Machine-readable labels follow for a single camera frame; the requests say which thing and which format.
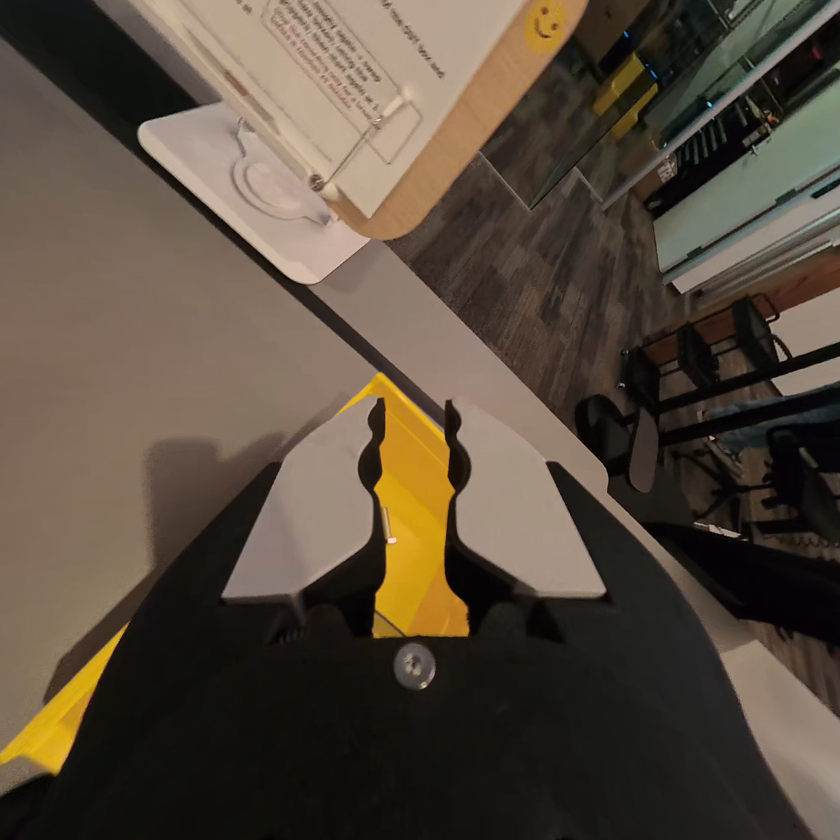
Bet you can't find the black rolling cart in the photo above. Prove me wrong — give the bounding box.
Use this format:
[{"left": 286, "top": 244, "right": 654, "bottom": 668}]
[{"left": 619, "top": 293, "right": 796, "bottom": 421}]

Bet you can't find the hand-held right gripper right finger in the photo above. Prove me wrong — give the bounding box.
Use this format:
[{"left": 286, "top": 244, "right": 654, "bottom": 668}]
[{"left": 444, "top": 396, "right": 609, "bottom": 637}]

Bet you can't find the yellow plastic bin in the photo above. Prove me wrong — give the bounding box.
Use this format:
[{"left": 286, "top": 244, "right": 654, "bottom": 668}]
[{"left": 0, "top": 373, "right": 471, "bottom": 777}]

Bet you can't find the white stand base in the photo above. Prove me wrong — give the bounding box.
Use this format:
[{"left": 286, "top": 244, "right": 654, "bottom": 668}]
[{"left": 137, "top": 101, "right": 373, "bottom": 286}]

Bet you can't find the grey black office chair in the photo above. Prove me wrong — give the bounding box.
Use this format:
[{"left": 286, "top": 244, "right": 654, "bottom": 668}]
[{"left": 574, "top": 394, "right": 660, "bottom": 494}]

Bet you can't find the instruction sheet board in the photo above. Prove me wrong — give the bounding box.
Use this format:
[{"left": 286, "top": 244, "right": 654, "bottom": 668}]
[{"left": 125, "top": 0, "right": 590, "bottom": 241}]

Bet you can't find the yellow storage box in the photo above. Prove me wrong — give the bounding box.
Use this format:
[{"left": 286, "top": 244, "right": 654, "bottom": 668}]
[{"left": 592, "top": 52, "right": 658, "bottom": 143}]

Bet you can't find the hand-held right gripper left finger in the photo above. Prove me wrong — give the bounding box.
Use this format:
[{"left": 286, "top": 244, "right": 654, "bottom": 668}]
[{"left": 221, "top": 395, "right": 387, "bottom": 635}]

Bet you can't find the dark frame standing desk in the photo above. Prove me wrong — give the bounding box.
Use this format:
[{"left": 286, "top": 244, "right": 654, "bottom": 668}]
[{"left": 646, "top": 341, "right": 840, "bottom": 455}]

